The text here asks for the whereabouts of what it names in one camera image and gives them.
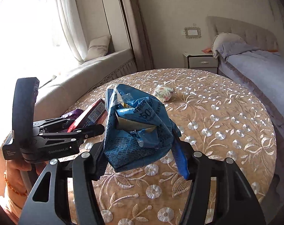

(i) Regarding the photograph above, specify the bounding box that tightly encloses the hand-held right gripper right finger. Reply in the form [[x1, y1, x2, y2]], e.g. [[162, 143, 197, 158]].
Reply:
[[171, 133, 266, 225]]

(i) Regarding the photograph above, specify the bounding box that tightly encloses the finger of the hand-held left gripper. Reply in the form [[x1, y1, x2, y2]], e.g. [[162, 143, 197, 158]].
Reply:
[[33, 118, 74, 132], [39, 125, 105, 146]]

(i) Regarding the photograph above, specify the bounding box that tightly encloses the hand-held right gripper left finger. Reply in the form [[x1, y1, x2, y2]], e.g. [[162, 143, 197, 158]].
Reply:
[[18, 143, 108, 225]]

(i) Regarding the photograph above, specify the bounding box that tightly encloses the red snack packet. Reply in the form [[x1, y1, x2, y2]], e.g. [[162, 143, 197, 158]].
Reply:
[[67, 98, 108, 133]]

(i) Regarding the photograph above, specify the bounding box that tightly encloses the blue snack bag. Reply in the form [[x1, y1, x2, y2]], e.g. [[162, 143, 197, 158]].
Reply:
[[104, 83, 182, 171]]

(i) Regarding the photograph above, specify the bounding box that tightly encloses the person's left forearm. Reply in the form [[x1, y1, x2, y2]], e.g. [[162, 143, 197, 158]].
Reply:
[[0, 187, 27, 212]]

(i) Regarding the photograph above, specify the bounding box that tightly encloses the person's left hand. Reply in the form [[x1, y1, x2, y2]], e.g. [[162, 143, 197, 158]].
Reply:
[[5, 160, 45, 193]]

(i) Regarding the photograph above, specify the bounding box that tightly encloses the purple snack packet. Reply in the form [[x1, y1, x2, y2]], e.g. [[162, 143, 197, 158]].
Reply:
[[61, 109, 85, 132]]

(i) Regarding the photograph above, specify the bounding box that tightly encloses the beige embroidered tablecloth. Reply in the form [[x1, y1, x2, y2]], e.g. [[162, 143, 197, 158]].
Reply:
[[62, 68, 277, 225]]

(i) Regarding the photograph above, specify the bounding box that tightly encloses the beige window seat cushion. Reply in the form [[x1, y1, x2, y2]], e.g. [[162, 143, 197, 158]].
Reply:
[[34, 49, 135, 120]]

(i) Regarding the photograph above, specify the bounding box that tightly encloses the crumpled floral tissue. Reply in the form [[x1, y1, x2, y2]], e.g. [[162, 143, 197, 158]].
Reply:
[[154, 85, 175, 102]]

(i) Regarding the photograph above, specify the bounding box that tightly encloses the beige throw pillow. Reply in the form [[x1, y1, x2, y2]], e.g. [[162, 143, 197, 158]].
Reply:
[[85, 35, 112, 60]]

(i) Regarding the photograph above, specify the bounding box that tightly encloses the beige nightstand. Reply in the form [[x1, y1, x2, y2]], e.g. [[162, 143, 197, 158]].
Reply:
[[182, 52, 218, 69]]

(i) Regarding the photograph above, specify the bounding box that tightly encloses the white sheer curtain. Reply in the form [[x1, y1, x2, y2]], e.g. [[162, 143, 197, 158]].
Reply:
[[21, 0, 86, 65]]

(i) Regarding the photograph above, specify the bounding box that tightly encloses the lavender duvet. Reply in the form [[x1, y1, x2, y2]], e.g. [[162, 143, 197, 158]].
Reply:
[[218, 43, 284, 113]]

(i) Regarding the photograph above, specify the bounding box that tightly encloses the beige ruffled pillow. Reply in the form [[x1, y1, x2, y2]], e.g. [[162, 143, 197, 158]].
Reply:
[[212, 33, 247, 58]]

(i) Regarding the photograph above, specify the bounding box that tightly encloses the beige upholstered bed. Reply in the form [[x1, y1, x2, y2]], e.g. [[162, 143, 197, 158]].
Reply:
[[206, 16, 284, 141]]

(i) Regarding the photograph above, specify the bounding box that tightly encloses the orange bead bracelet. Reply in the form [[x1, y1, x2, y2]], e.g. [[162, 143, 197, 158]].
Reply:
[[4, 171, 27, 196]]

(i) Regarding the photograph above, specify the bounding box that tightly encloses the sliding door frame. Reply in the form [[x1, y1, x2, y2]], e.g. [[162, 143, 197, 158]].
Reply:
[[116, 0, 154, 69]]

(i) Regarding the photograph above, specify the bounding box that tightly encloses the framed wall switch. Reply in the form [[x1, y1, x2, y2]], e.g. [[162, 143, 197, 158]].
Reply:
[[184, 26, 201, 40]]

